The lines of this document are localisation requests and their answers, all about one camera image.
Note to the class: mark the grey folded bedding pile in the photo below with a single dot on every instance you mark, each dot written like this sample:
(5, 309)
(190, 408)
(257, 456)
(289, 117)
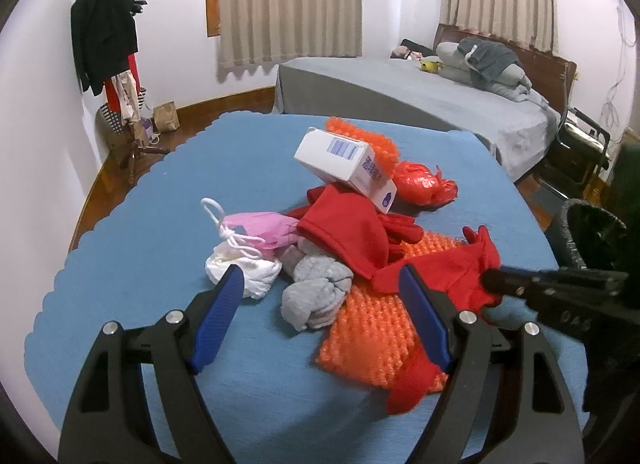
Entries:
(485, 65)

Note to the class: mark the orange foam net upper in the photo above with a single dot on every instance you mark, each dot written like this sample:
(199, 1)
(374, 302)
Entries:
(386, 151)

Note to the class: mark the grey sock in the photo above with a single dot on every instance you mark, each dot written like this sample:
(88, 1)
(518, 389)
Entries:
(320, 285)

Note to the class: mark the checkered basket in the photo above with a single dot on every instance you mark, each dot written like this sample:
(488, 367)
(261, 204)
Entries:
(110, 114)

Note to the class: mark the left beige curtain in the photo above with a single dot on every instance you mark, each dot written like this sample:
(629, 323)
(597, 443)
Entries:
(253, 32)

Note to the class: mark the wooden coat rack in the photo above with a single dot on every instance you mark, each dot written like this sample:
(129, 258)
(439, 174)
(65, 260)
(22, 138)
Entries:
(138, 146)

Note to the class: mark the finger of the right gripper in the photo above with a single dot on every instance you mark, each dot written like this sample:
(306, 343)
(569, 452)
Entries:
(518, 283)

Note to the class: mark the pink face mask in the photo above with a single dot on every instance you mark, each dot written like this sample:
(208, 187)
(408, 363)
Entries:
(253, 235)

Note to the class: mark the red crumpled plastic bag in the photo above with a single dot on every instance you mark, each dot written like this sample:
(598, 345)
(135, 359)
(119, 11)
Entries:
(420, 186)

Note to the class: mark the orange foam net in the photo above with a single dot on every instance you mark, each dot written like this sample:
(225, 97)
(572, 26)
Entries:
(386, 151)
(371, 339)

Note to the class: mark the red hanging garment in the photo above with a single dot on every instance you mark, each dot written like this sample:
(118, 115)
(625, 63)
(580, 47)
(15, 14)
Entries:
(123, 90)

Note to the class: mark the pink and black items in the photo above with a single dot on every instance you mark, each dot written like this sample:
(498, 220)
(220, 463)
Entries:
(409, 50)

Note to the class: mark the black hanging coat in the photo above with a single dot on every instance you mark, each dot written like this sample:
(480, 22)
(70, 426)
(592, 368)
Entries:
(104, 35)

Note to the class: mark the brown paper bag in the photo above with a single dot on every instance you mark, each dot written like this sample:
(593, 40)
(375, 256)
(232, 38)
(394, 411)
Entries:
(166, 117)

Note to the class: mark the black bedside chair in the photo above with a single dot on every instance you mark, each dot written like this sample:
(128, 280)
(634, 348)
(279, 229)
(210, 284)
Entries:
(578, 153)

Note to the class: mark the red cloth garment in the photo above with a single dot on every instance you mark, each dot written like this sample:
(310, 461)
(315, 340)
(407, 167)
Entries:
(347, 225)

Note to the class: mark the blue table mat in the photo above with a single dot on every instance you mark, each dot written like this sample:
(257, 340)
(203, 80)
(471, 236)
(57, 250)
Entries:
(265, 392)

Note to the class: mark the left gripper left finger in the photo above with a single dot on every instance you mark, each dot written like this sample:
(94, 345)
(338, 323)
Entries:
(108, 419)

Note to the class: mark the dark wooden headboard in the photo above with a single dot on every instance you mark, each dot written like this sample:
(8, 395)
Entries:
(552, 76)

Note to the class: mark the yellow plush toy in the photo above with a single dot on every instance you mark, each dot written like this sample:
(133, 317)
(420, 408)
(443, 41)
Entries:
(430, 64)

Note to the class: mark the orange foam net lower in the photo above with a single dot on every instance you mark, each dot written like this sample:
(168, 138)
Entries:
(371, 339)

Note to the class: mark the black lined trash bin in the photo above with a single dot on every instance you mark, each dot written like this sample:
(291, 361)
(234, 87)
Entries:
(585, 236)

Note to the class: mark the bed with grey sheet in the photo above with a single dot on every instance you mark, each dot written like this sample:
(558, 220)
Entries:
(517, 134)

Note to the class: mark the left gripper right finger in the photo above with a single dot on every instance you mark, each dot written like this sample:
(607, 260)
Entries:
(533, 419)

